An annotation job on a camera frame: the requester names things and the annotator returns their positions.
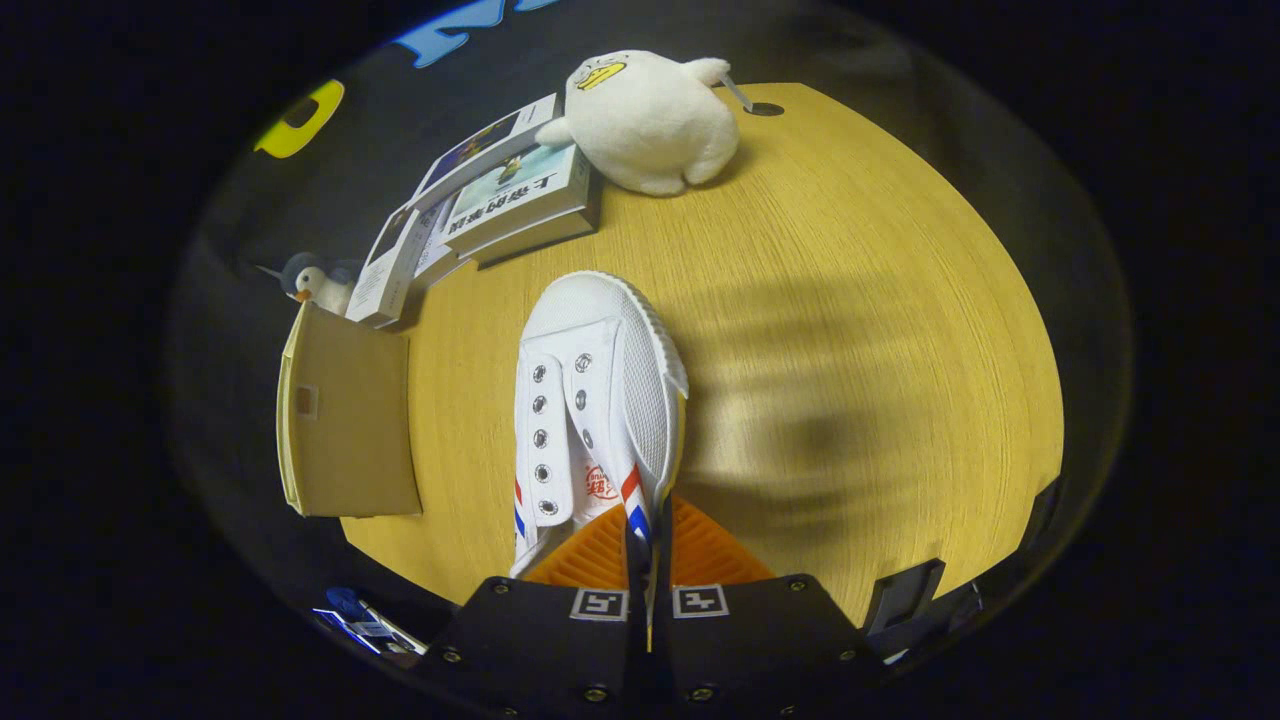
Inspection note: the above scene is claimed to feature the beige fabric storage box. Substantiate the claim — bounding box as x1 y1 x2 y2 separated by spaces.
276 300 424 519

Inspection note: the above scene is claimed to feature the white canvas shoe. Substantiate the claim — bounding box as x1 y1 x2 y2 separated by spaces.
508 270 691 651

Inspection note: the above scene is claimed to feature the blue lit screen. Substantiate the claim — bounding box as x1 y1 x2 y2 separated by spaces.
312 600 426 661

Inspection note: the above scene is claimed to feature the black rectangular object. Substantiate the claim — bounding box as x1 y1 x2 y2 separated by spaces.
862 558 947 636

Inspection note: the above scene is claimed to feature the book with blue picture cover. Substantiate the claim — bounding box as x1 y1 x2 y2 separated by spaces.
408 93 561 213

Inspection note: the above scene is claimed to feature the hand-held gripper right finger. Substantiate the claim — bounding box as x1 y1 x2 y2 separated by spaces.
655 495 886 720

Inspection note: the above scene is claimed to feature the book with pale green cover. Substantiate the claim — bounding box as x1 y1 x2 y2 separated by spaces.
440 143 593 259

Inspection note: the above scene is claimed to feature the white book with portrait cover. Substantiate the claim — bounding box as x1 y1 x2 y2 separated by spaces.
345 200 446 329

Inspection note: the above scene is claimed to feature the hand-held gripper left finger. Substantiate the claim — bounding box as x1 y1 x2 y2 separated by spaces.
425 500 641 720

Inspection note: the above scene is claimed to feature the dark cover book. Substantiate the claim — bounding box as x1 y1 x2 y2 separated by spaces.
465 205 601 269

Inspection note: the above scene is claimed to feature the white duck plush toy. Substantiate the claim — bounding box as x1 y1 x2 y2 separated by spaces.
535 50 753 197

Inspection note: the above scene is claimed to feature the grey penguin plush toy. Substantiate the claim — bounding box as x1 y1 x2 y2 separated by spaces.
255 252 363 317

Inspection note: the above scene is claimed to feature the thin white printed book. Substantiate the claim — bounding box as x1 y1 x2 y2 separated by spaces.
410 205 471 291

